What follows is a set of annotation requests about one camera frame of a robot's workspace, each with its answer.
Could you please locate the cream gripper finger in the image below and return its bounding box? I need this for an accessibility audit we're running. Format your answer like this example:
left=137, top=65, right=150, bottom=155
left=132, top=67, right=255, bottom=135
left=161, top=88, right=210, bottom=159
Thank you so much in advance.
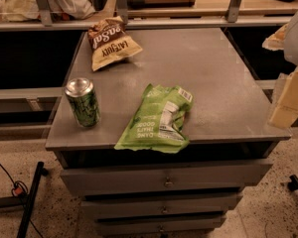
left=269, top=66, right=298, bottom=128
left=262, top=24, right=288, bottom=51

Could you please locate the green rice chip bag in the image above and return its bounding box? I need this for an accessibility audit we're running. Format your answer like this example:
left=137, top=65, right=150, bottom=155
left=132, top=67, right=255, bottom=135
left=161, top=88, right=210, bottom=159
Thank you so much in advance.
left=114, top=84, right=194, bottom=154

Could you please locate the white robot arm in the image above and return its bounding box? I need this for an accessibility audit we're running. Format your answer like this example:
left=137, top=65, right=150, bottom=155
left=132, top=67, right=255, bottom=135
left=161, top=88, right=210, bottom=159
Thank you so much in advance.
left=262, top=11, right=298, bottom=128

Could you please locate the brown chip bag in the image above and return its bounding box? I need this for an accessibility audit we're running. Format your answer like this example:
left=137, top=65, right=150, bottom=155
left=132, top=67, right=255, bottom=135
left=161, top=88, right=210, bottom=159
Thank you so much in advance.
left=87, top=16, right=142, bottom=71

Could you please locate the black stand leg right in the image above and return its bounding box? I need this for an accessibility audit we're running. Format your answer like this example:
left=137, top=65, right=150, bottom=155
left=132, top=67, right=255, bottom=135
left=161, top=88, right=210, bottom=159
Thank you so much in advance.
left=287, top=175, right=298, bottom=191

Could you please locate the black stand leg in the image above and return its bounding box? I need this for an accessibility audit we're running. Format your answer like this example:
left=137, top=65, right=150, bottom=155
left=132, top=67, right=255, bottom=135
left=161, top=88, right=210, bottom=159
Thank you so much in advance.
left=0, top=162, right=49, bottom=238
left=287, top=175, right=298, bottom=191

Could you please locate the grey drawer cabinet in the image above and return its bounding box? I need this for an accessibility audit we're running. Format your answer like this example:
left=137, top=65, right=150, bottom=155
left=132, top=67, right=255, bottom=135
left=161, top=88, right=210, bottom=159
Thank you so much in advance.
left=46, top=29, right=290, bottom=236

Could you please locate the green soda can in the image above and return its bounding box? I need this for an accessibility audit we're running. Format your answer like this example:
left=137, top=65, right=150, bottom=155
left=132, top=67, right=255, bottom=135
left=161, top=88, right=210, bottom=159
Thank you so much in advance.
left=65, top=77, right=100, bottom=127

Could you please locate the white cloth bundle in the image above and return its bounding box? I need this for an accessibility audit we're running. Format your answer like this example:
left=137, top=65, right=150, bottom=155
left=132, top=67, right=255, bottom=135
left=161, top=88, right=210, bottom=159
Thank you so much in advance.
left=0, top=0, right=95, bottom=22

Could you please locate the black stand leg left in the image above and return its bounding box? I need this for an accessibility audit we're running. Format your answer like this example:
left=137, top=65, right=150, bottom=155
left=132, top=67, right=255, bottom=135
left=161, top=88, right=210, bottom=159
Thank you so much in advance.
left=0, top=162, right=49, bottom=238

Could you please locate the grey metal shelf rail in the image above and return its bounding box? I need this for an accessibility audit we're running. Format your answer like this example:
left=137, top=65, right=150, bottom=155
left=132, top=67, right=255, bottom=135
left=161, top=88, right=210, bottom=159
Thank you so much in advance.
left=0, top=0, right=298, bottom=32

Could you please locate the black cable with red clip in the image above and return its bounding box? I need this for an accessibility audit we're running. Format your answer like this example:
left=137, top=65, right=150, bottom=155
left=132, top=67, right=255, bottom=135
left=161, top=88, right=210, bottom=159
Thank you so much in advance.
left=0, top=152, right=45, bottom=238

